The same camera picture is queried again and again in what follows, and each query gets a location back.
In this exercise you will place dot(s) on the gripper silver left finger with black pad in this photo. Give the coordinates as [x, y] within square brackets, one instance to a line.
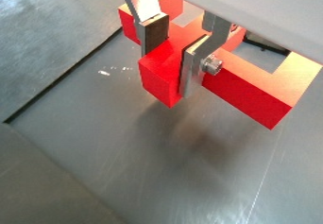
[150, 23]

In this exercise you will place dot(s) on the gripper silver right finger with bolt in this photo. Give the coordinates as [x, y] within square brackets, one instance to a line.
[197, 60]

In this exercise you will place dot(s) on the red E-shaped block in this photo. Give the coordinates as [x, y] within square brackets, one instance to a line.
[253, 51]

